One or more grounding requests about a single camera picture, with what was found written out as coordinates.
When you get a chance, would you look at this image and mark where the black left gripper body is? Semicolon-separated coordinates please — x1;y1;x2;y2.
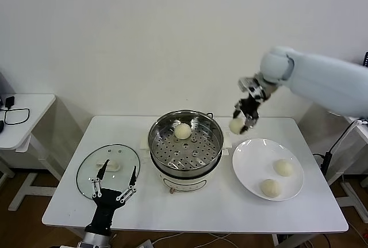
85;189;124;233

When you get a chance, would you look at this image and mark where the stainless steel steamer basket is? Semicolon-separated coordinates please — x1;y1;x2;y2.
148;109;224;178

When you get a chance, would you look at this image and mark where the thin black looped cable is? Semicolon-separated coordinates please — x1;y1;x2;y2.
0;106;31;127

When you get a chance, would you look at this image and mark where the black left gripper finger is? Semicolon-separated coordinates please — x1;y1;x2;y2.
91;158;111;200
116;165;138;203

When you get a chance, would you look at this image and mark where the glass pot lid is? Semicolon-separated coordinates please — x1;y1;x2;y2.
76;143;141;202

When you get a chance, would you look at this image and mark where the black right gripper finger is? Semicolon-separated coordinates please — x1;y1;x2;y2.
240;114;259;135
232;102;243;120

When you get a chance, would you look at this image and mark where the white electric cooking pot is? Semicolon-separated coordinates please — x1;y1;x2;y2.
139;131;233;196

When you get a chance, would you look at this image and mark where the thick black cable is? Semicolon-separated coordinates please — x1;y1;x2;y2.
312;121;357;159

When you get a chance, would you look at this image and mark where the white side desk with laptop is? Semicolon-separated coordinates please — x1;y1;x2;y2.
327;114;368;217

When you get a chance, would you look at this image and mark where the white round plate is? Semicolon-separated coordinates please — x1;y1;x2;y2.
232;138;305;202

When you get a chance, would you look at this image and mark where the white steamed baozi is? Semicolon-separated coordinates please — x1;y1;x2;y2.
260;178;282;199
273;159;294;177
229;117;245;135
174;123;192;140

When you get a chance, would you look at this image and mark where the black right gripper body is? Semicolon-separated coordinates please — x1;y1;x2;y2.
234;96;264;122

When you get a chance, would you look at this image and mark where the white side desk with adapter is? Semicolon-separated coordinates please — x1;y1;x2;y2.
0;94;57;212

